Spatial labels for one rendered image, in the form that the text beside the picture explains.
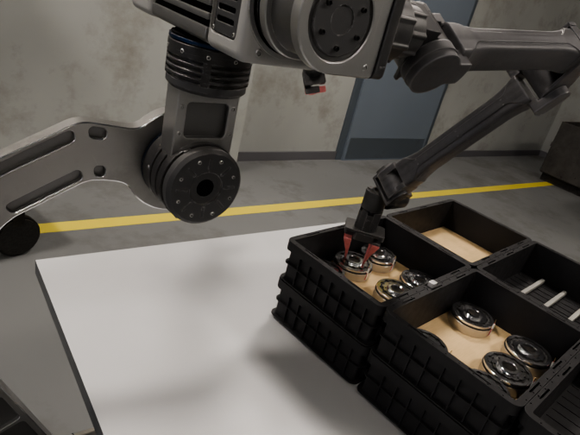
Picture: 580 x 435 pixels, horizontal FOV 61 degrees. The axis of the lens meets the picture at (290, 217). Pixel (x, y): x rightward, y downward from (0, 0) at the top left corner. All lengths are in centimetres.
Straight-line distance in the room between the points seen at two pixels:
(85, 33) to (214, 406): 289
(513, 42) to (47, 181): 77
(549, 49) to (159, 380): 94
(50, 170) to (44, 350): 140
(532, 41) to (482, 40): 12
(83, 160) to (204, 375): 51
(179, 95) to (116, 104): 295
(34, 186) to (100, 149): 12
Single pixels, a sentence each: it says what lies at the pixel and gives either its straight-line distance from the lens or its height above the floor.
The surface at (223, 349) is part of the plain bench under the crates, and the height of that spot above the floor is 70.
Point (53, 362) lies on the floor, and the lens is 216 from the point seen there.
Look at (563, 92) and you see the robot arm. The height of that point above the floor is 141.
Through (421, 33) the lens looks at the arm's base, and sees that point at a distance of 70.
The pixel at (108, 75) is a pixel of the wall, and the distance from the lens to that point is 369.
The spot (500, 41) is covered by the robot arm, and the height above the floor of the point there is 146.
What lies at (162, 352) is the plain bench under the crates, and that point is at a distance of 116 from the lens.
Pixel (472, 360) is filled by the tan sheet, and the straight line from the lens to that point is 120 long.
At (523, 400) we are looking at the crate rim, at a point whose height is 93.
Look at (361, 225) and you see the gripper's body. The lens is 125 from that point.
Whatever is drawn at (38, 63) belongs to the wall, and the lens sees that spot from 358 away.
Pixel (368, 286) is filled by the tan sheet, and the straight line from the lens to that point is 130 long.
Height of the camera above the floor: 148
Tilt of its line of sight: 25 degrees down
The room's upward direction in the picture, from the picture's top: 14 degrees clockwise
